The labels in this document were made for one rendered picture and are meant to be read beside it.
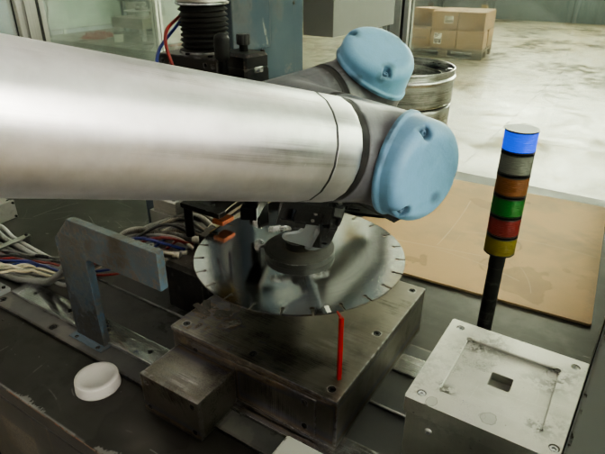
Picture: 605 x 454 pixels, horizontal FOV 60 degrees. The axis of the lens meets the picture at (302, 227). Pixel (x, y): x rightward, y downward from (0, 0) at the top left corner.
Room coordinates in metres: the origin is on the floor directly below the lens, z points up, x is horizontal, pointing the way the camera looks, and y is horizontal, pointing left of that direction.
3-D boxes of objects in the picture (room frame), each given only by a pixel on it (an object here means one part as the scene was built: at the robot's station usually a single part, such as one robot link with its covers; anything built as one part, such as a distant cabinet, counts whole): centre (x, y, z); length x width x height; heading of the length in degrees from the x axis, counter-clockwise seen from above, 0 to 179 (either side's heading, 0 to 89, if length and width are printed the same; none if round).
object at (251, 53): (0.74, 0.08, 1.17); 0.06 x 0.05 x 0.20; 48
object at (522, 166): (0.70, -0.30, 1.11); 0.05 x 0.04 x 0.03; 147
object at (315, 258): (0.73, 0.00, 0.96); 0.11 x 0.11 x 0.03
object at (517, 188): (0.70, -0.30, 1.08); 0.05 x 0.04 x 0.03; 147
